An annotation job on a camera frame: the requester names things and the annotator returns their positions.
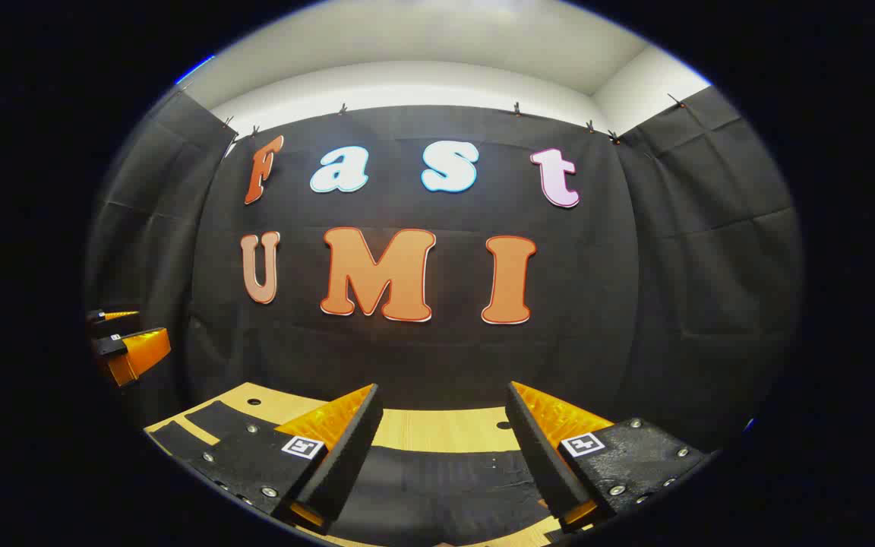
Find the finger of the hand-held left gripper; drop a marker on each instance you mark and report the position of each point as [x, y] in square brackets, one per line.
[120, 314]
[141, 353]

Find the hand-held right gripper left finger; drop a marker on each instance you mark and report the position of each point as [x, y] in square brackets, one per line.
[346, 456]

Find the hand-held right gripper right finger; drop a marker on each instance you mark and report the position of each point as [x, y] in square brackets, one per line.
[540, 456]

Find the dark grey jeans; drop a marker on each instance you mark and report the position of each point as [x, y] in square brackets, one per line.
[445, 494]

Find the black backdrop cloth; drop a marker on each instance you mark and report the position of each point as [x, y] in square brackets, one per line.
[445, 357]

